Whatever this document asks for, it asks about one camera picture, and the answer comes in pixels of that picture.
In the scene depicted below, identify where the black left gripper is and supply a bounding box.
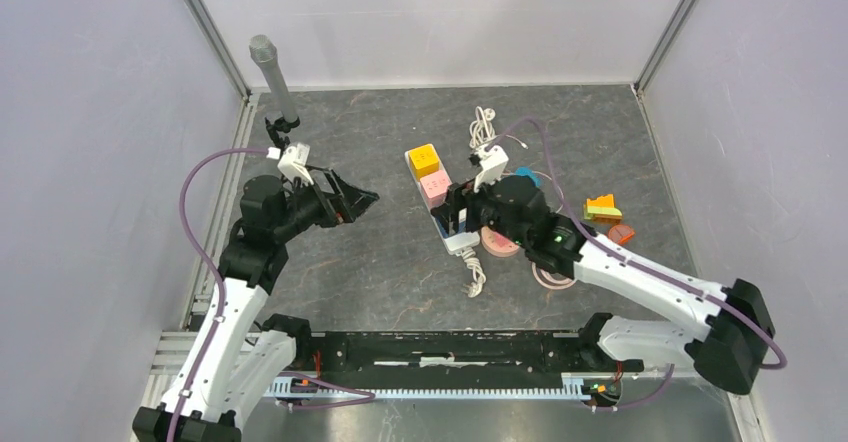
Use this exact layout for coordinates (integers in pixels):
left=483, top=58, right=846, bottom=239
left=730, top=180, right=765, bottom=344
left=273, top=166, right=378, bottom=242

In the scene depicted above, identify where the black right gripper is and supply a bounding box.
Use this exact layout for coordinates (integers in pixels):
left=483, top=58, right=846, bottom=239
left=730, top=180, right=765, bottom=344
left=431, top=167, right=529, bottom=249

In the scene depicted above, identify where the white power strip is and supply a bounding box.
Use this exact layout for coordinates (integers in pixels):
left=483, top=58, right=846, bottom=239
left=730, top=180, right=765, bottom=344
left=404, top=150, right=480, bottom=255

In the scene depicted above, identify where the pink cube socket adapter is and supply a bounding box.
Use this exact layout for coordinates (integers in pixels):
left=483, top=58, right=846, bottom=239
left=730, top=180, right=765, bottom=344
left=419, top=169, right=452, bottom=209

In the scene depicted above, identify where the yellow cube socket adapter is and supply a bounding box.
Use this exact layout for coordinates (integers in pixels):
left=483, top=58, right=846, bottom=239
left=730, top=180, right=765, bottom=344
left=407, top=144, right=441, bottom=181

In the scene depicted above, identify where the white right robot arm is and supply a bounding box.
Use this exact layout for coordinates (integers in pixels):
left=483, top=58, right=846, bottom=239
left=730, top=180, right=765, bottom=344
left=430, top=176, right=787, bottom=395

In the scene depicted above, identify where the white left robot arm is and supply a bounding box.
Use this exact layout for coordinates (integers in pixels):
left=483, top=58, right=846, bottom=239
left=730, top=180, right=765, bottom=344
left=132, top=169, right=379, bottom=441

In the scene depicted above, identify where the pink round socket base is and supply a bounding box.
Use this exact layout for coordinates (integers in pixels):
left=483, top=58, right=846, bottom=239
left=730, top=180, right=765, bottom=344
left=480, top=227, right=520, bottom=258

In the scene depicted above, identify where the light blue plug adapter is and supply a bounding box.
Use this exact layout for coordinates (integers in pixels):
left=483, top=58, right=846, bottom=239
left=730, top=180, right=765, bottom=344
left=514, top=167, right=541, bottom=187

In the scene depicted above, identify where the orange round plug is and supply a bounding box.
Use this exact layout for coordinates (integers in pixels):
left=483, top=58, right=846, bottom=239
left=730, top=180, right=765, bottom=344
left=607, top=224, right=635, bottom=245

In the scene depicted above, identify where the yellow green toy block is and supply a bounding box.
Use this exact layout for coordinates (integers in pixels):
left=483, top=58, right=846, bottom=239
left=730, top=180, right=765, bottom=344
left=583, top=194, right=623, bottom=224

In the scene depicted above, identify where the grey microphone on stand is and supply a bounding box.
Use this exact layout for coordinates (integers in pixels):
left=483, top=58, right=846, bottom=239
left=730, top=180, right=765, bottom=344
left=249, top=34, right=300, bottom=150

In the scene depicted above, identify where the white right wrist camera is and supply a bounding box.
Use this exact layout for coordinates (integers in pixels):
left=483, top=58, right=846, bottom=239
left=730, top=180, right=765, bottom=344
left=470, top=145, right=509, bottom=192

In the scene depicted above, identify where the power strip cord and plug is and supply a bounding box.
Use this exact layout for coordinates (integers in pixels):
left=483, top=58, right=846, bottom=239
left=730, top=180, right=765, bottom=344
left=459, top=248, right=488, bottom=299

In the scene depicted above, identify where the white coiled cable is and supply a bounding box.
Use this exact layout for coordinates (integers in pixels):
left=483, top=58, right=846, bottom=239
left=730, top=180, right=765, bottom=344
left=468, top=106, right=499, bottom=152

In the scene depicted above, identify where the pink coiled cable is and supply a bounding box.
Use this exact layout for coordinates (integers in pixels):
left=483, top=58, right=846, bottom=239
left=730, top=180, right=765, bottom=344
left=531, top=263, right=578, bottom=292

